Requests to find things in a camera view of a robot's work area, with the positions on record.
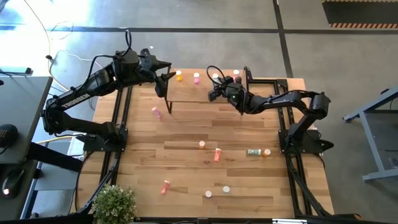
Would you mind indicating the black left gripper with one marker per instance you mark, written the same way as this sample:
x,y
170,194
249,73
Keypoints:
x,y
147,67

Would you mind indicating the silver metal plate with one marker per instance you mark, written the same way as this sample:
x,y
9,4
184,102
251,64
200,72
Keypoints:
x,y
289,221

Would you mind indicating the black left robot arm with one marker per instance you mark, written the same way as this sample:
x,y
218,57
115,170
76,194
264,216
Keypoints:
x,y
76,101

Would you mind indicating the wooden shelf black metal legs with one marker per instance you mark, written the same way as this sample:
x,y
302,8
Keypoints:
x,y
189,93

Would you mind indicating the black desk leg beam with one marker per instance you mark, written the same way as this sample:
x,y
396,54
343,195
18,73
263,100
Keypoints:
x,y
53,157

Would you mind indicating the white paper sheet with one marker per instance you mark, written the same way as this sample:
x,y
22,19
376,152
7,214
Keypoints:
x,y
74,149

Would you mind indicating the green artificial potted plant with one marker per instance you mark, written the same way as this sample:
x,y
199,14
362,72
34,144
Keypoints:
x,y
115,203

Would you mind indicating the grey desk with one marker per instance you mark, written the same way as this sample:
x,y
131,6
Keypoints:
x,y
21,102

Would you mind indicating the blue grey metal stand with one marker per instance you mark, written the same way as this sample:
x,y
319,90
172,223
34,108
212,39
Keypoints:
x,y
373,104

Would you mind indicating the black aluminium extrusion frame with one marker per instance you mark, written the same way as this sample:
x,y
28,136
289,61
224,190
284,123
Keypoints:
x,y
303,188

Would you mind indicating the red pill bottle white cap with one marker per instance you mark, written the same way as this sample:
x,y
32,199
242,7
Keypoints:
x,y
236,72
164,187
217,155

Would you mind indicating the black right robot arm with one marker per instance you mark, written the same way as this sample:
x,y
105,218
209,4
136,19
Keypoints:
x,y
280,99

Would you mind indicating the black computer mouse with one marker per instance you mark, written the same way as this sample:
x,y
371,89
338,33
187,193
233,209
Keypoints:
x,y
12,183

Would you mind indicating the black mat hazard stripe edge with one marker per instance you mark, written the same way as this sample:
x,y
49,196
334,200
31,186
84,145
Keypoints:
x,y
360,12

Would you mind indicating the black round case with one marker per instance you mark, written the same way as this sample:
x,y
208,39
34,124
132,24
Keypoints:
x,y
7,135

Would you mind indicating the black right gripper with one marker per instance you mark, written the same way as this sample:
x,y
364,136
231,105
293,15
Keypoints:
x,y
231,93

